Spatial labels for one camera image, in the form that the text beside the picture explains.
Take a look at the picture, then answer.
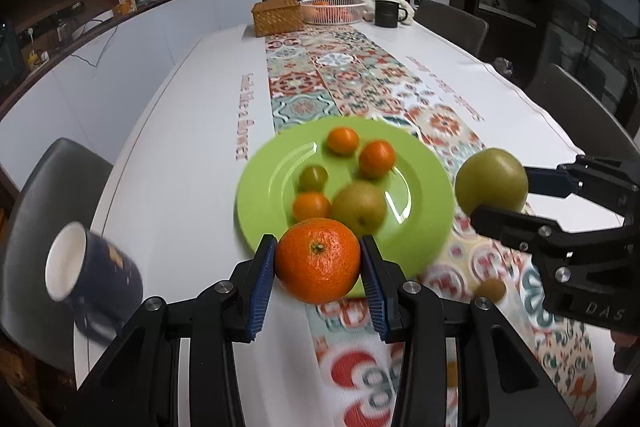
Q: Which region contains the green pear fruit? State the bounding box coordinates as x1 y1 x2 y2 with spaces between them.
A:
331 181 387 236

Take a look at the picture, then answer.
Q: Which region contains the dark blue mug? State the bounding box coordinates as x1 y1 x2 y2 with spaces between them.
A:
44 222 143 346

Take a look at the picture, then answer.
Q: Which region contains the small green tomato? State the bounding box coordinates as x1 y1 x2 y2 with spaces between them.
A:
298 165 329 192

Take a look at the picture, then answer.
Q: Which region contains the black mug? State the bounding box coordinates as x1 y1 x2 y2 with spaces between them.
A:
374 0 409 28

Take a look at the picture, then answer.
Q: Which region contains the white cloth bundle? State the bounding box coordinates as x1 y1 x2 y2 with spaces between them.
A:
357 0 416 27

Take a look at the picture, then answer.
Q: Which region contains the small brown longan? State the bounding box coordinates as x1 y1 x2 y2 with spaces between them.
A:
474 279 506 303

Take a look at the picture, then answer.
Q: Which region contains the large green apple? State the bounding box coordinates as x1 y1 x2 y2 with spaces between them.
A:
454 148 528 216

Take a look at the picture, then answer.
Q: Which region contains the grey chair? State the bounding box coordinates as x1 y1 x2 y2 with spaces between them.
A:
414 0 489 57
1 138 112 373
525 64 639 161

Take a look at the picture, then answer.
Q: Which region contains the grey chair near right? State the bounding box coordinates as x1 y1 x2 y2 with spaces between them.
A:
525 64 639 161

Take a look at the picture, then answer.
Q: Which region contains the small orange on plate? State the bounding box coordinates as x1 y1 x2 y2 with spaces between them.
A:
326 127 360 156

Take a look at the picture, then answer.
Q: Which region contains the patterned table runner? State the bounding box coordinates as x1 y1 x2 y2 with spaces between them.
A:
238 25 598 426

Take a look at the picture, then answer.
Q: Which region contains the woven wicker box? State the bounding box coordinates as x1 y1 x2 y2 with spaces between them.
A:
252 0 304 37

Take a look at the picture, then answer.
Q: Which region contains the grey chair far right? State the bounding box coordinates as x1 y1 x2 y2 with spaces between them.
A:
414 0 489 57

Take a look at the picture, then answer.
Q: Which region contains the green round plate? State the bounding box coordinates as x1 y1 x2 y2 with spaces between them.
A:
236 117 456 305

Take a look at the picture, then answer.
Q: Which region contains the right hand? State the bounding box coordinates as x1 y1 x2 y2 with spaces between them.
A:
611 331 639 352

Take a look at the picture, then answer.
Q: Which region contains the large orange mandarin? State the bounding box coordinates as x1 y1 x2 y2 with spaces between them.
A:
358 140 396 179

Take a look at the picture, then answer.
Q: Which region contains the white wire fruit basket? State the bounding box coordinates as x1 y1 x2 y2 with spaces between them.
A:
300 0 366 26

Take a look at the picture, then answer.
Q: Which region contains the grey chair near left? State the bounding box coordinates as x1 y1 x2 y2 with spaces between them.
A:
1 138 112 373

